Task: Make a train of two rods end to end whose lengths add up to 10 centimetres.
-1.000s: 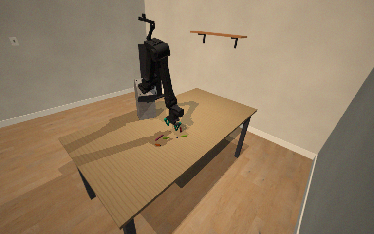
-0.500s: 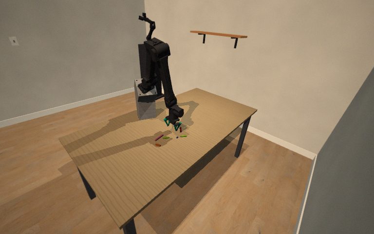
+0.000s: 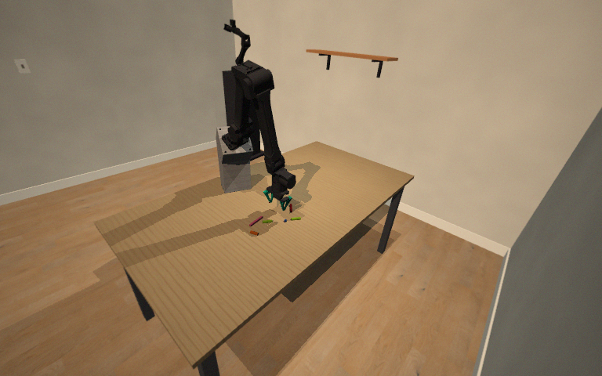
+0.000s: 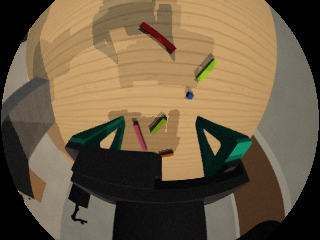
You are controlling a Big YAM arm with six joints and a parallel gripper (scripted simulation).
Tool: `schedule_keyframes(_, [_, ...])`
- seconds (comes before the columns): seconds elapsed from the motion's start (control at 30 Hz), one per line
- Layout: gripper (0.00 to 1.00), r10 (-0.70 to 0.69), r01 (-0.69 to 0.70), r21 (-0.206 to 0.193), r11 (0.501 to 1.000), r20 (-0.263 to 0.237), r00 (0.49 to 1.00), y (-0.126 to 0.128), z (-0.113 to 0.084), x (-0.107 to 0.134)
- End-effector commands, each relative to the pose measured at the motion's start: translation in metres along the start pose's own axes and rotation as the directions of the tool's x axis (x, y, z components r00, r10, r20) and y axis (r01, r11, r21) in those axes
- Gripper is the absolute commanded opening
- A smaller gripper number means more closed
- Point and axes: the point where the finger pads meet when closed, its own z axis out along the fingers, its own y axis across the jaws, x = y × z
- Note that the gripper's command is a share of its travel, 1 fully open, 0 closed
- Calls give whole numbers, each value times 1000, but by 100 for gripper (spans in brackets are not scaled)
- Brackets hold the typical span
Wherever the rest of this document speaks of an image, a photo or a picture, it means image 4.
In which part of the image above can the lime green rod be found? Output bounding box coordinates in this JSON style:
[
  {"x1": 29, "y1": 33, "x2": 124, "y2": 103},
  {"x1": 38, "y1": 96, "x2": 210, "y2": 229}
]
[
  {"x1": 195, "y1": 59, "x2": 218, "y2": 82},
  {"x1": 150, "y1": 116, "x2": 167, "y2": 135}
]

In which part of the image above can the orange rod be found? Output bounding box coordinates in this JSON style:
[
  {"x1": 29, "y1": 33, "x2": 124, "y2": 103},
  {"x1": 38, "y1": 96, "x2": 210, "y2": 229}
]
[{"x1": 159, "y1": 151, "x2": 173, "y2": 158}]

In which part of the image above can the pink rod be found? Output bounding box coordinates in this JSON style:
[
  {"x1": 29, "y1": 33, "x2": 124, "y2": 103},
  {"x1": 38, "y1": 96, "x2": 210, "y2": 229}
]
[{"x1": 133, "y1": 122, "x2": 147, "y2": 151}]

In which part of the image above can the dark red rod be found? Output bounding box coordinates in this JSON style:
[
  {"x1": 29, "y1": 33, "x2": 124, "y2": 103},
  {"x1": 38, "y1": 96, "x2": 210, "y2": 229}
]
[{"x1": 140, "y1": 22, "x2": 177, "y2": 52}]

